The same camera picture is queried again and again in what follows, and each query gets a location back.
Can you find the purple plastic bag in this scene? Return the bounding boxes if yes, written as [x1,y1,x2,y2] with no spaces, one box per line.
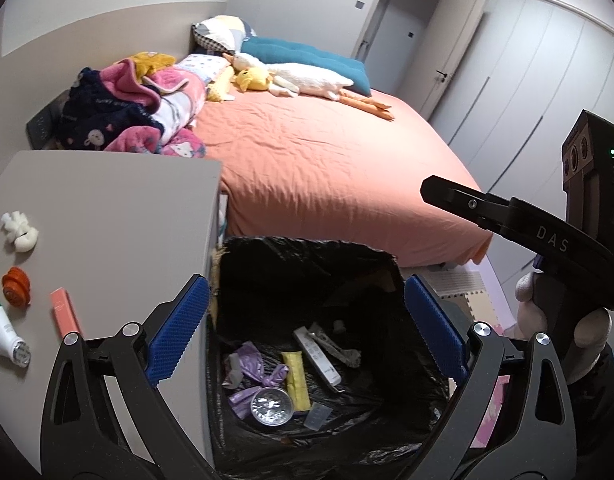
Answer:
[222,341,290,419]

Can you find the white long carton box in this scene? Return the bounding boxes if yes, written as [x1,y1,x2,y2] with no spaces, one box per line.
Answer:
[294,327,342,393]

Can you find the black lined trash bin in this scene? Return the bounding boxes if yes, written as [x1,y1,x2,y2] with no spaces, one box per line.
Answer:
[206,235,469,480]

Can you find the white gloved right hand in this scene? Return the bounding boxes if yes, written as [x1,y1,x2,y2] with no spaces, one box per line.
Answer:
[514,271,612,385]

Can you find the foam puzzle floor mat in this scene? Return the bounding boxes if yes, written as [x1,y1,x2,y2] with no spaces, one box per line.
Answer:
[424,268,505,335]

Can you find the pink small box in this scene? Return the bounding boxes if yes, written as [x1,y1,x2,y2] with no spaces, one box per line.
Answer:
[50,287,83,338]

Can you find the crushed white plastic bottle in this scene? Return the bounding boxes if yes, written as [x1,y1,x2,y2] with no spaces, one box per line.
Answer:
[0,303,31,368]

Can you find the white wardrobe doors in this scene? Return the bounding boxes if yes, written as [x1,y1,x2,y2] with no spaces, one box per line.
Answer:
[431,0,614,214]

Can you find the orange bottle cap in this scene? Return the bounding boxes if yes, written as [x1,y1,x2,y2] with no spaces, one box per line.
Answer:
[1,266,30,309]

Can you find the clear plastic wrapper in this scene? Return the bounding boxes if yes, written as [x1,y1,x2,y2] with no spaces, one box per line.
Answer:
[308,323,361,368]

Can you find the white room door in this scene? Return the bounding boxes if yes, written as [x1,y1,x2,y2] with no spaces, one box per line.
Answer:
[355,0,487,119]

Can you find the crumpled white tissue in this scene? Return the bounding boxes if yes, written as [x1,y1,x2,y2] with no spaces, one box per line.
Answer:
[1,211,39,254]

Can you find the small clear plastic piece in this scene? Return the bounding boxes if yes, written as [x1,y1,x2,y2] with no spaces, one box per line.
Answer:
[304,402,333,431]

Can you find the yellow snack wrapper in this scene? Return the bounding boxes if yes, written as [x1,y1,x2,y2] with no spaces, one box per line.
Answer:
[282,351,311,413]

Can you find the bed with orange sheet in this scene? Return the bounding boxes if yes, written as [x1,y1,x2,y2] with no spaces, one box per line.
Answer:
[194,90,493,266]

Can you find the white goose plush toy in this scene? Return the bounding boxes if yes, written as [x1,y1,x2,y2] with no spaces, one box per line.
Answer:
[222,53,395,122]

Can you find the yellow duck plush toy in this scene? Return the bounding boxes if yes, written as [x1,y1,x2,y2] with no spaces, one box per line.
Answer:
[233,66,273,92]

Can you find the teal long pillow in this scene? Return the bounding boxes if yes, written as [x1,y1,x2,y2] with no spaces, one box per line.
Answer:
[241,36,371,96]

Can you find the navy pink fleece blanket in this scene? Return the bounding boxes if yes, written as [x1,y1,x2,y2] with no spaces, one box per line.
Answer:
[55,58,206,158]

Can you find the checkered white pillow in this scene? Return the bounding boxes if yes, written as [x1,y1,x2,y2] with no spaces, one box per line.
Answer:
[191,14,257,55]

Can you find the black wall socket panel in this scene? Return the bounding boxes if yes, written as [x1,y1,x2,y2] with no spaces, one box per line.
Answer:
[26,90,69,150]

